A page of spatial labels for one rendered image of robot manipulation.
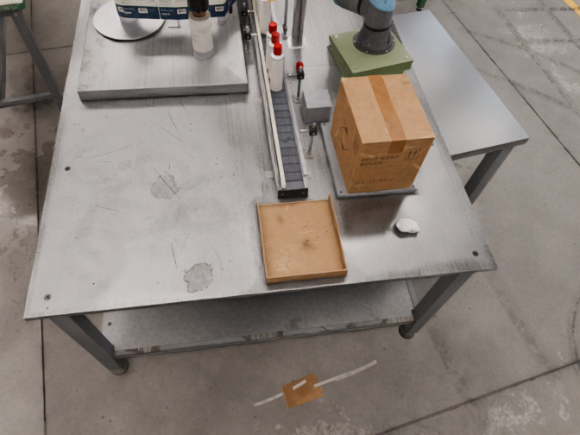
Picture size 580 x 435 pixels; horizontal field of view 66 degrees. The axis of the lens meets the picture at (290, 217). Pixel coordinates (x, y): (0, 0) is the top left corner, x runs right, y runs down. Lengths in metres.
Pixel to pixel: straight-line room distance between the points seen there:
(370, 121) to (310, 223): 0.39
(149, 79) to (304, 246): 0.95
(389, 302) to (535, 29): 2.96
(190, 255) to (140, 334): 0.67
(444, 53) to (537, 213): 1.20
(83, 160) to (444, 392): 1.85
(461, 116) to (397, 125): 0.61
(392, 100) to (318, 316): 1.01
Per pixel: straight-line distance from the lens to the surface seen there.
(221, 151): 1.72
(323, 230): 1.53
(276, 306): 2.05
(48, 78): 3.02
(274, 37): 1.81
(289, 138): 1.70
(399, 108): 1.54
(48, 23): 4.04
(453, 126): 1.99
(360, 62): 2.03
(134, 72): 2.01
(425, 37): 2.41
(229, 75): 1.95
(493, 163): 2.17
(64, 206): 1.70
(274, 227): 1.52
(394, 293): 2.17
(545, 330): 2.67
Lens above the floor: 2.13
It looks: 57 degrees down
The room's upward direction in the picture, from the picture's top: 7 degrees clockwise
